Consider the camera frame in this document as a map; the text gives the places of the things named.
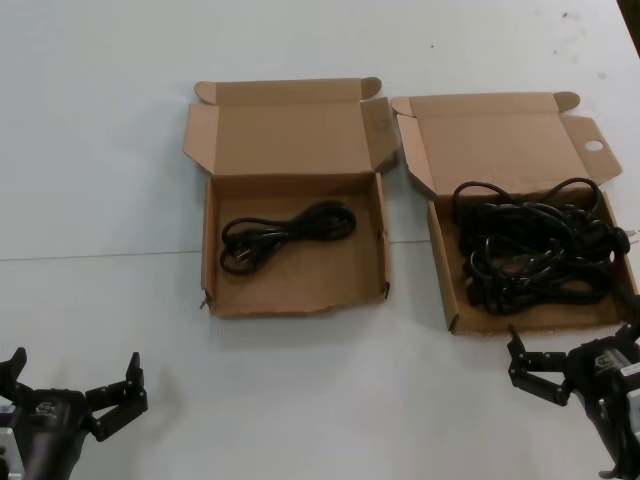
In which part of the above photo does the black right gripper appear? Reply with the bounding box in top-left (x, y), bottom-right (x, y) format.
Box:
top-left (506, 319), bottom-right (640, 480)

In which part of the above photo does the pile of black cables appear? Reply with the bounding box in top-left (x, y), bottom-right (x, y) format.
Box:
top-left (464, 219), bottom-right (640, 317)

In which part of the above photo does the looped black power cable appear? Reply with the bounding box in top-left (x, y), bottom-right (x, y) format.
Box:
top-left (452, 178), bottom-right (609, 251)

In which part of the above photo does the open brown cardboard box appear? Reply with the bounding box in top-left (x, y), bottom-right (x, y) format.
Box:
top-left (182, 77), bottom-right (400, 320)

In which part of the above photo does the cardboard box with holed flap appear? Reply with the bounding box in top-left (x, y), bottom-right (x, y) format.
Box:
top-left (389, 91), bottom-right (640, 335)

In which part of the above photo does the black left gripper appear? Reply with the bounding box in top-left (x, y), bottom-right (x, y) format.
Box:
top-left (0, 347), bottom-right (149, 480)

